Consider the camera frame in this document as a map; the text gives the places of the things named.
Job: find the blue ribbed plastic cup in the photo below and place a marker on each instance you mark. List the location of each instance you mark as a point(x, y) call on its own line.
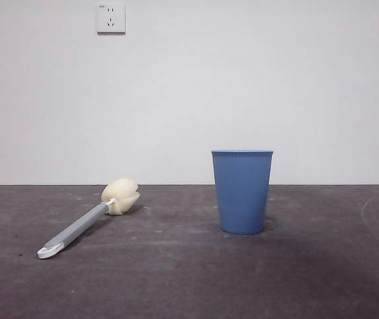
point(242, 192)

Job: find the white wall power socket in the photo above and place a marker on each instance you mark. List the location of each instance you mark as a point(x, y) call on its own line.
point(110, 18)

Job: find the cream sponge cup brush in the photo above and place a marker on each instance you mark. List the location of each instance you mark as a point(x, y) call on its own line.
point(121, 196)

